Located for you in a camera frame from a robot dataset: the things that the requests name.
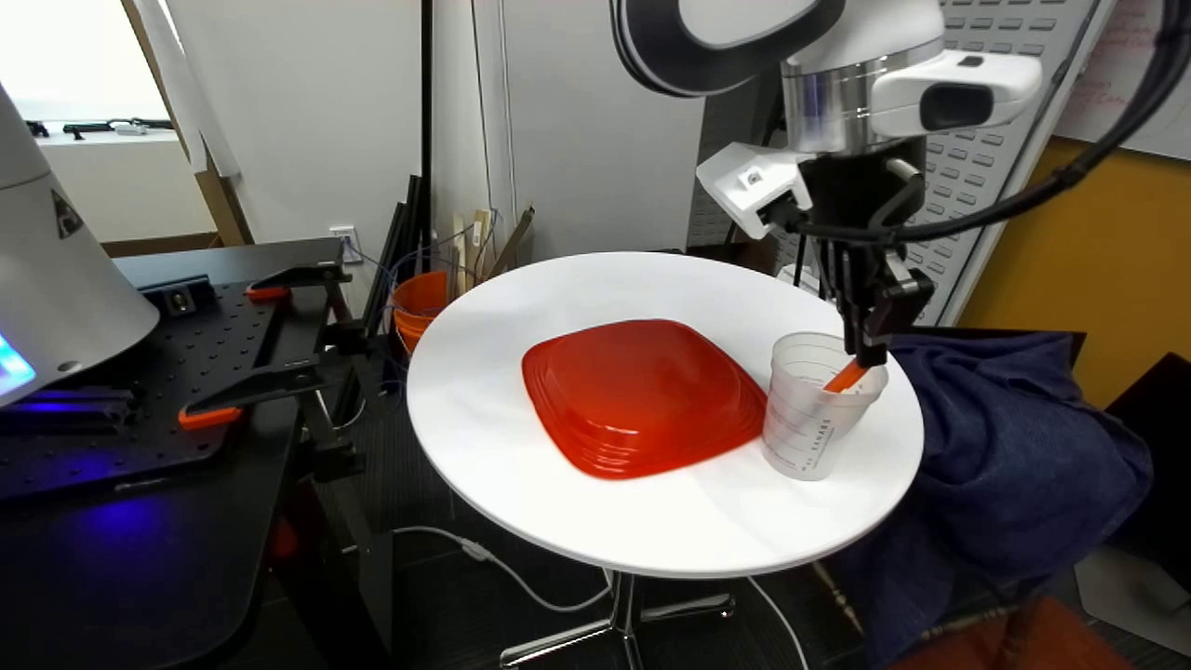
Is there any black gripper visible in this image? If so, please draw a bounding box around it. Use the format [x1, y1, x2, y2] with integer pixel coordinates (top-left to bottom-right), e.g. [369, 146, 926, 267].
[793, 137, 934, 370]

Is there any orange capped marker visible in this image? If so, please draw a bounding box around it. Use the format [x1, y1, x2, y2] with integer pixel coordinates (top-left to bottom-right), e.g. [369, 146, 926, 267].
[822, 356, 868, 396]

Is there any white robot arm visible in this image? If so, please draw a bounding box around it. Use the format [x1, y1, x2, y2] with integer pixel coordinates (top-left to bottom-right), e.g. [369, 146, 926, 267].
[606, 0, 941, 370]

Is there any clear plastic measuring cup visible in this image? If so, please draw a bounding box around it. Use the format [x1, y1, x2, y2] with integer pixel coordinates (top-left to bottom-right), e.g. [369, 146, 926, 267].
[761, 333, 890, 481]

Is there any white pegboard panel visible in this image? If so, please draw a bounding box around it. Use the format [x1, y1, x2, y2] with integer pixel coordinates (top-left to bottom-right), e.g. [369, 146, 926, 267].
[906, 0, 1116, 327]

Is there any round white table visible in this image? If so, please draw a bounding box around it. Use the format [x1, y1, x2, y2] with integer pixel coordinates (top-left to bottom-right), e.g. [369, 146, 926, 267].
[405, 255, 924, 581]

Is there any navy blue cloth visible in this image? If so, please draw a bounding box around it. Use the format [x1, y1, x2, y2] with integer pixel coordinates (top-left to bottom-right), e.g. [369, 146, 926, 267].
[829, 327, 1152, 670]

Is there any red square plate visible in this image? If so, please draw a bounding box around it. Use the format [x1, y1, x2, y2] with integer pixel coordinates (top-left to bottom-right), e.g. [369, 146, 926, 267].
[522, 322, 767, 481]

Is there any orange bucket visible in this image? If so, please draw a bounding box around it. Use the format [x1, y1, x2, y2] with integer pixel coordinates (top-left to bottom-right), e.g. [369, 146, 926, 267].
[389, 272, 455, 351]

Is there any black orange clamp far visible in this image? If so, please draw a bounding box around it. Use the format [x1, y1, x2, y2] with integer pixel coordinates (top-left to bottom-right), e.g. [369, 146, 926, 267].
[246, 266, 346, 306]

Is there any black orange clamp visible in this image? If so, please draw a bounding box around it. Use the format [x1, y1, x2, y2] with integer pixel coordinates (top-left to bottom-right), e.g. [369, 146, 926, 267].
[174, 365, 321, 431]
[246, 266, 346, 306]

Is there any black orange clamp near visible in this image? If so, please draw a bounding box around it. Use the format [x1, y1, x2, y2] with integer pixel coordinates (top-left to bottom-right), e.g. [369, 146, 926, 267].
[174, 365, 321, 431]

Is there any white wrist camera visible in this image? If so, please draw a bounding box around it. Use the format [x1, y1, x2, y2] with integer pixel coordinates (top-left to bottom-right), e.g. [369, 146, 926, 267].
[868, 49, 1040, 137]

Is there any white cable on floor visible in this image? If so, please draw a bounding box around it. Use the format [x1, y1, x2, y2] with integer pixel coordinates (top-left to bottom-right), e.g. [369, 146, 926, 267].
[389, 523, 619, 618]

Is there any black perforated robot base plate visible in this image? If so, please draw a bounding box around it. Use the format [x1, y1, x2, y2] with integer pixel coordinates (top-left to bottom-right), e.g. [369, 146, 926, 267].
[0, 287, 332, 512]

